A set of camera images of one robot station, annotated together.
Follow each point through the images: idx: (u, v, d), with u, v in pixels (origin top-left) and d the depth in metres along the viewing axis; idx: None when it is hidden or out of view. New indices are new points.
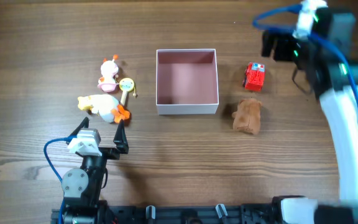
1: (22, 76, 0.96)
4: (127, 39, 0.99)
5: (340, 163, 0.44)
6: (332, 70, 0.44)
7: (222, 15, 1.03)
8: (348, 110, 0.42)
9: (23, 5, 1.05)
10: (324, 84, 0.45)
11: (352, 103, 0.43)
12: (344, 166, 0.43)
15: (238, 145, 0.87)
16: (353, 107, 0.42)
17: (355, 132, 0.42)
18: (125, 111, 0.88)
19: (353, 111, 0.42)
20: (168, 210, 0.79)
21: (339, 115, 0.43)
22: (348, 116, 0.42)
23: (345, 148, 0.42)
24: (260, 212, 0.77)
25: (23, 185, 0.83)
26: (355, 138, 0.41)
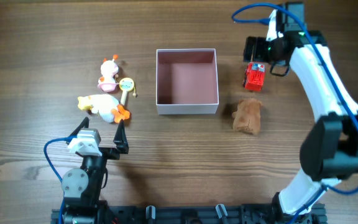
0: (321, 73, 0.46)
1: (22, 76, 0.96)
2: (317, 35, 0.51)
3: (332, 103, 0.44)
4: (127, 39, 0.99)
5: (310, 98, 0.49)
6: (294, 37, 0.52)
7: (222, 15, 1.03)
8: (308, 54, 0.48)
9: (23, 4, 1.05)
10: (289, 50, 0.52)
11: (311, 51, 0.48)
12: (312, 93, 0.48)
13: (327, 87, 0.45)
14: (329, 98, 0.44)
15: (238, 145, 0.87)
16: (313, 51, 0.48)
17: (316, 69, 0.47)
18: (125, 111, 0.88)
19: (311, 54, 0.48)
20: (168, 210, 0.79)
21: (302, 61, 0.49)
22: (308, 58, 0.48)
23: (311, 80, 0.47)
24: (260, 213, 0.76)
25: (23, 185, 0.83)
26: (316, 71, 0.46)
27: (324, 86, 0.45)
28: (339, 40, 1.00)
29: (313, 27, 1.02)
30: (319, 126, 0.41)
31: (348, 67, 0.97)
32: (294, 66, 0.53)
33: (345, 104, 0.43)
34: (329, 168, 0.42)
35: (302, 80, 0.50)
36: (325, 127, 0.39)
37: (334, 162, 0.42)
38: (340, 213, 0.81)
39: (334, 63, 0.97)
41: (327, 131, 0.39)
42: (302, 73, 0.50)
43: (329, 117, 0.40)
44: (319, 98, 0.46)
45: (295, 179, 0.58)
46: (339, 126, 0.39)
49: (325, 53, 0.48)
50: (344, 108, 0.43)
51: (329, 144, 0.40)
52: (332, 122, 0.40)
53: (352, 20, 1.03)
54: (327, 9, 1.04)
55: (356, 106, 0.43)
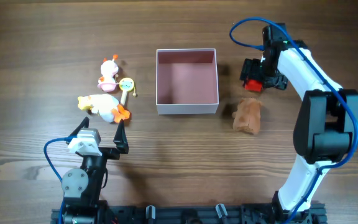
0: (304, 65, 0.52)
1: (22, 76, 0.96)
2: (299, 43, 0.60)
3: (316, 84, 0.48)
4: (127, 39, 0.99)
5: (299, 89, 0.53)
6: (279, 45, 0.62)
7: (222, 15, 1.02)
8: (293, 53, 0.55)
9: (23, 4, 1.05)
10: (276, 56, 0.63)
11: (294, 51, 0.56)
12: (299, 83, 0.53)
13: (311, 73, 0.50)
14: (313, 81, 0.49)
15: (238, 145, 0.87)
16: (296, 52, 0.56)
17: (299, 62, 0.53)
18: (125, 111, 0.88)
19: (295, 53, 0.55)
20: (168, 210, 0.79)
21: (288, 61, 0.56)
22: (293, 56, 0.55)
23: (296, 73, 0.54)
24: (260, 213, 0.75)
25: (23, 185, 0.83)
26: (299, 63, 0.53)
27: (308, 73, 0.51)
28: (339, 40, 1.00)
29: (313, 27, 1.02)
30: (306, 99, 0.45)
31: (349, 67, 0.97)
32: (283, 70, 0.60)
33: (327, 83, 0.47)
34: (320, 143, 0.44)
35: (291, 78, 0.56)
36: (310, 99, 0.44)
37: (324, 136, 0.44)
38: (340, 213, 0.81)
39: (334, 63, 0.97)
41: (312, 103, 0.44)
42: (289, 71, 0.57)
43: (314, 92, 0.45)
44: (304, 84, 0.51)
45: (291, 173, 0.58)
46: (324, 99, 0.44)
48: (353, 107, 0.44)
49: (307, 52, 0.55)
50: (327, 87, 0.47)
51: (316, 117, 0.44)
52: (317, 94, 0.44)
53: (351, 20, 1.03)
54: (327, 8, 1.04)
55: (338, 85, 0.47)
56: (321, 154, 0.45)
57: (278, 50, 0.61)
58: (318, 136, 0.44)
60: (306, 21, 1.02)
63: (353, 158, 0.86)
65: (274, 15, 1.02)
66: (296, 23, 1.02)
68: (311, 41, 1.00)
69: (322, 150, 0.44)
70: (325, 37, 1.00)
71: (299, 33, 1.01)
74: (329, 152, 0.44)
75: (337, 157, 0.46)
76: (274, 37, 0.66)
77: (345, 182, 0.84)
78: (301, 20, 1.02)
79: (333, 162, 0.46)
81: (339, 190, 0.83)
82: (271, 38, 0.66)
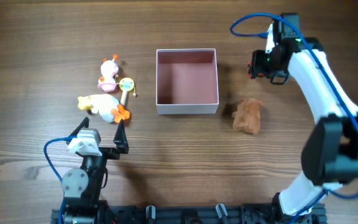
0: (321, 76, 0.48)
1: (21, 76, 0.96)
2: (313, 43, 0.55)
3: (332, 105, 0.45)
4: (127, 39, 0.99)
5: (311, 102, 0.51)
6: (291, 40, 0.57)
7: (222, 15, 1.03)
8: (306, 58, 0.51)
9: (23, 4, 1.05)
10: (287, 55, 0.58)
11: (308, 56, 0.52)
12: (312, 96, 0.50)
13: (327, 89, 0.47)
14: (329, 100, 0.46)
15: (238, 145, 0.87)
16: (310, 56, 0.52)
17: (314, 71, 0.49)
18: (125, 111, 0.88)
19: (309, 58, 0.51)
20: (168, 210, 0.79)
21: (300, 66, 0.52)
22: (306, 62, 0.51)
23: (309, 83, 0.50)
24: (259, 213, 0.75)
25: (23, 185, 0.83)
26: (314, 74, 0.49)
27: (324, 89, 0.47)
28: (339, 40, 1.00)
29: (313, 27, 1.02)
30: (319, 127, 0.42)
31: (349, 67, 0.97)
32: (294, 71, 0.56)
33: (345, 105, 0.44)
34: (330, 172, 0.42)
35: (302, 85, 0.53)
36: (325, 128, 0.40)
37: (336, 165, 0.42)
38: (340, 213, 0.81)
39: (334, 63, 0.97)
41: (327, 132, 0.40)
42: (301, 78, 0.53)
43: (329, 120, 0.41)
44: (319, 101, 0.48)
45: (295, 181, 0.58)
46: (339, 127, 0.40)
48: None
49: (324, 61, 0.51)
50: (344, 109, 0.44)
51: (329, 145, 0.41)
52: (332, 123, 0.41)
53: (352, 20, 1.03)
54: (327, 8, 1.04)
55: (355, 106, 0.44)
56: (330, 179, 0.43)
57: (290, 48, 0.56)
58: (329, 165, 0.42)
60: (306, 21, 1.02)
63: None
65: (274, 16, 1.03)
66: None
68: None
69: (332, 177, 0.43)
70: (325, 37, 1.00)
71: None
74: (339, 178, 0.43)
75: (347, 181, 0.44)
76: (286, 30, 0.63)
77: None
78: (301, 20, 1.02)
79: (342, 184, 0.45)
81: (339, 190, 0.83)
82: (282, 32, 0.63)
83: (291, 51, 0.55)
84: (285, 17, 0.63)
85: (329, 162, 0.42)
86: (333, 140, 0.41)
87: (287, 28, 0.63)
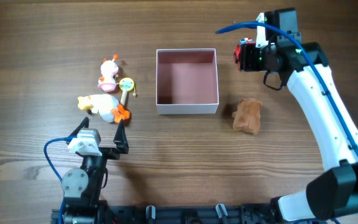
0: (329, 109, 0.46)
1: (21, 76, 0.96)
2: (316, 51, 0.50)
3: (343, 146, 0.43)
4: (127, 39, 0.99)
5: (315, 130, 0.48)
6: (288, 52, 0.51)
7: (222, 15, 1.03)
8: (309, 81, 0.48)
9: (23, 4, 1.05)
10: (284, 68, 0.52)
11: (312, 77, 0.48)
12: (318, 127, 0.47)
13: (335, 126, 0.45)
14: (339, 140, 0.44)
15: (238, 145, 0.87)
16: (314, 78, 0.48)
17: (319, 100, 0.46)
18: (125, 111, 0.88)
19: (313, 81, 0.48)
20: (168, 210, 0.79)
21: (303, 90, 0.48)
22: (309, 86, 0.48)
23: (316, 112, 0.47)
24: (260, 214, 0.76)
25: (23, 185, 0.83)
26: (322, 106, 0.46)
27: (333, 125, 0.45)
28: (339, 40, 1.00)
29: (313, 27, 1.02)
30: (332, 179, 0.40)
31: (348, 67, 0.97)
32: (294, 91, 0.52)
33: (357, 149, 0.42)
34: (340, 214, 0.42)
35: (304, 108, 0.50)
36: (338, 185, 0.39)
37: (347, 210, 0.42)
38: None
39: (334, 63, 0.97)
41: (339, 188, 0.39)
42: (304, 103, 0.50)
43: (342, 173, 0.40)
44: (325, 137, 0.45)
45: (295, 196, 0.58)
46: (352, 181, 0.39)
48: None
49: (332, 86, 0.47)
50: (355, 154, 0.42)
51: (341, 198, 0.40)
52: (347, 178, 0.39)
53: (351, 20, 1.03)
54: (327, 9, 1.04)
55: None
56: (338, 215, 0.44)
57: (289, 63, 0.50)
58: (340, 210, 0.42)
60: (306, 21, 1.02)
63: None
65: None
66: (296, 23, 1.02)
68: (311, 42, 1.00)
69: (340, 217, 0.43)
70: (325, 37, 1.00)
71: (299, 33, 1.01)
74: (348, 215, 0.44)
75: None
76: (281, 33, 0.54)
77: None
78: (301, 20, 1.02)
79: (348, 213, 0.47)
81: None
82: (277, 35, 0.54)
83: (289, 68, 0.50)
84: (279, 17, 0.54)
85: (340, 208, 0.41)
86: (345, 193, 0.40)
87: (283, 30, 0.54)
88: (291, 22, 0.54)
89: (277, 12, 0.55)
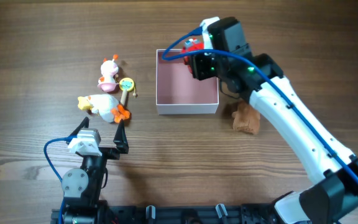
0: (297, 122, 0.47)
1: (21, 76, 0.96)
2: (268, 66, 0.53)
3: (322, 157, 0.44)
4: (127, 39, 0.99)
5: (291, 144, 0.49)
6: (242, 73, 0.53)
7: (222, 15, 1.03)
8: (271, 98, 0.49)
9: (23, 4, 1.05)
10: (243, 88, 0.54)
11: (271, 93, 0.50)
12: (293, 142, 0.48)
13: (310, 137, 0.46)
14: (317, 151, 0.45)
15: (238, 145, 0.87)
16: (275, 94, 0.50)
17: (287, 114, 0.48)
18: (124, 111, 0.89)
19: (276, 98, 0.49)
20: (168, 210, 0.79)
21: (268, 107, 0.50)
22: (273, 102, 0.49)
23: (287, 128, 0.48)
24: (261, 218, 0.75)
25: (23, 185, 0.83)
26: (291, 121, 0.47)
27: (307, 137, 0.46)
28: (339, 40, 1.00)
29: (313, 27, 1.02)
30: (321, 193, 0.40)
31: (348, 67, 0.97)
32: (260, 109, 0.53)
33: (336, 155, 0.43)
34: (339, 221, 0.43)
35: (276, 126, 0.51)
36: (329, 196, 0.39)
37: (345, 214, 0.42)
38: None
39: (334, 63, 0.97)
41: (331, 198, 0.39)
42: (273, 119, 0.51)
43: (330, 185, 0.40)
44: (304, 150, 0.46)
45: (290, 201, 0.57)
46: (339, 187, 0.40)
48: None
49: (294, 96, 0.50)
50: (337, 162, 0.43)
51: (335, 207, 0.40)
52: (333, 187, 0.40)
53: (351, 20, 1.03)
54: (327, 9, 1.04)
55: (344, 150, 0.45)
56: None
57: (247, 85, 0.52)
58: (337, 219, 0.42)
60: (306, 21, 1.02)
63: None
65: (274, 16, 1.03)
66: (296, 23, 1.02)
68: (311, 42, 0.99)
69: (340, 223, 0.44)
70: (325, 37, 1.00)
71: (299, 33, 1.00)
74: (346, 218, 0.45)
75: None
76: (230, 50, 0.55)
77: None
78: (301, 20, 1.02)
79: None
81: None
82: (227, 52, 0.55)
83: (249, 89, 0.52)
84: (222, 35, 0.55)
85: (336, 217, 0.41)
86: (337, 201, 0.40)
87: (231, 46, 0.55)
88: (237, 37, 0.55)
89: (221, 30, 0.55)
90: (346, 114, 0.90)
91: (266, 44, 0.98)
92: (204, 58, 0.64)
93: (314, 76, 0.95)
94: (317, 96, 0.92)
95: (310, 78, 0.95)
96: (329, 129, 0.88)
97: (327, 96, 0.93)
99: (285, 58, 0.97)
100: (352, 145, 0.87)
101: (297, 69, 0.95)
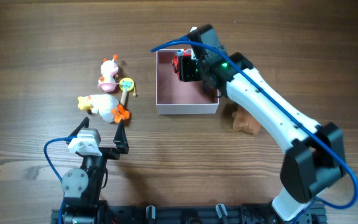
0: (265, 102, 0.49)
1: (21, 76, 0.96)
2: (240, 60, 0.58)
3: (290, 128, 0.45)
4: (127, 39, 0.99)
5: (264, 125, 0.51)
6: (217, 68, 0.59)
7: (222, 15, 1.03)
8: (242, 85, 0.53)
9: (23, 4, 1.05)
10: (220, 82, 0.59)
11: (243, 81, 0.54)
12: (265, 122, 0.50)
13: (278, 114, 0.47)
14: (285, 125, 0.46)
15: (238, 145, 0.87)
16: (246, 82, 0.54)
17: (256, 96, 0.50)
18: (125, 111, 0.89)
19: (246, 84, 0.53)
20: (168, 210, 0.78)
21: (240, 94, 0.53)
22: (243, 89, 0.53)
23: (257, 109, 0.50)
24: (261, 219, 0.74)
25: (23, 185, 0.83)
26: (258, 101, 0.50)
27: (274, 112, 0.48)
28: (339, 40, 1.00)
29: (314, 27, 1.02)
30: (291, 160, 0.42)
31: (348, 67, 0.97)
32: (237, 101, 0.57)
33: (301, 125, 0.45)
34: (317, 190, 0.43)
35: (250, 111, 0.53)
36: (297, 162, 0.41)
37: (321, 183, 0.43)
38: (340, 213, 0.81)
39: (334, 63, 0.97)
41: (299, 165, 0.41)
42: (248, 106, 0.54)
43: (298, 150, 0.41)
44: (273, 127, 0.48)
45: (283, 193, 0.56)
46: (306, 153, 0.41)
48: (337, 146, 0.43)
49: (263, 82, 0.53)
50: (303, 130, 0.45)
51: (306, 173, 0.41)
52: (301, 152, 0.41)
53: (351, 20, 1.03)
54: (327, 9, 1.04)
55: (312, 122, 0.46)
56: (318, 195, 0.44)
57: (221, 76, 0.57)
58: (312, 188, 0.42)
60: (306, 21, 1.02)
63: (353, 158, 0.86)
65: (274, 16, 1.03)
66: (296, 24, 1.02)
68: (311, 41, 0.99)
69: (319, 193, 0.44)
70: (325, 37, 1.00)
71: (299, 33, 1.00)
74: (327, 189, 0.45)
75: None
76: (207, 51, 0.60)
77: (345, 182, 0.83)
78: (301, 20, 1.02)
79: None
81: (339, 190, 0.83)
82: (204, 53, 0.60)
83: (224, 80, 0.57)
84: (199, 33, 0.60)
85: (311, 186, 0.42)
86: (308, 168, 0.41)
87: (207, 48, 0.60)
88: (213, 39, 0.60)
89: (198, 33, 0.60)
90: (346, 114, 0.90)
91: (266, 44, 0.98)
92: (190, 62, 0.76)
93: (314, 76, 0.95)
94: (317, 96, 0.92)
95: (310, 78, 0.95)
96: None
97: (327, 96, 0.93)
99: (285, 58, 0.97)
100: (352, 145, 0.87)
101: (297, 69, 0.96)
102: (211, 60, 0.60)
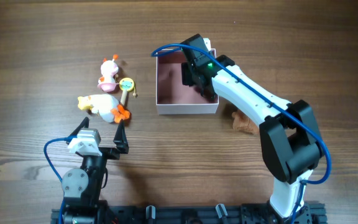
0: (243, 91, 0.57)
1: (21, 76, 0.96)
2: (224, 58, 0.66)
3: (263, 108, 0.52)
4: (127, 39, 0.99)
5: (245, 111, 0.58)
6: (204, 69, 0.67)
7: (222, 15, 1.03)
8: (225, 79, 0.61)
9: (23, 4, 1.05)
10: (207, 80, 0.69)
11: (225, 76, 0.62)
12: (245, 108, 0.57)
13: (253, 99, 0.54)
14: (260, 106, 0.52)
15: (238, 145, 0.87)
16: (228, 76, 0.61)
17: (236, 87, 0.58)
18: (125, 111, 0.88)
19: (227, 78, 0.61)
20: (168, 210, 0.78)
21: (224, 87, 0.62)
22: (225, 82, 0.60)
23: (238, 98, 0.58)
24: (261, 219, 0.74)
25: (23, 185, 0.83)
26: (238, 90, 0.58)
27: (250, 98, 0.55)
28: (339, 40, 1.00)
29: (314, 27, 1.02)
30: (264, 135, 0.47)
31: (348, 67, 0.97)
32: (224, 95, 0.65)
33: (273, 104, 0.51)
34: (294, 166, 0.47)
35: (235, 101, 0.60)
36: (270, 135, 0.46)
37: (299, 158, 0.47)
38: (340, 213, 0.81)
39: (334, 63, 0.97)
41: (272, 137, 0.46)
42: (232, 97, 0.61)
43: (269, 125, 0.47)
44: (251, 109, 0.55)
45: (276, 185, 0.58)
46: (278, 127, 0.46)
48: (307, 121, 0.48)
49: (243, 74, 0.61)
50: (275, 109, 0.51)
51: (280, 147, 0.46)
52: (272, 127, 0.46)
53: (351, 20, 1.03)
54: (327, 8, 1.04)
55: (283, 101, 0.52)
56: (299, 172, 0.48)
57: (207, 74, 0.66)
58: (291, 163, 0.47)
60: (306, 21, 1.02)
63: (353, 158, 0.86)
65: (274, 16, 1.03)
66: (296, 23, 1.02)
68: (310, 41, 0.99)
69: (299, 170, 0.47)
70: (325, 37, 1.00)
71: (299, 32, 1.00)
74: (307, 167, 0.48)
75: (314, 166, 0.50)
76: (196, 56, 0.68)
77: (345, 182, 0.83)
78: (301, 20, 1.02)
79: (312, 170, 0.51)
81: (339, 190, 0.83)
82: (194, 58, 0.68)
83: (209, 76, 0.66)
84: (188, 42, 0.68)
85: (288, 160, 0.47)
86: (281, 142, 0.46)
87: (196, 53, 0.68)
88: (201, 46, 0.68)
89: (188, 42, 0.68)
90: (346, 114, 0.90)
91: (266, 44, 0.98)
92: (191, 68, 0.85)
93: (314, 76, 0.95)
94: (317, 96, 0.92)
95: (310, 78, 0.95)
96: (328, 129, 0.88)
97: (327, 96, 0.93)
99: (285, 58, 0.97)
100: (351, 145, 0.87)
101: (297, 69, 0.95)
102: (199, 63, 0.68)
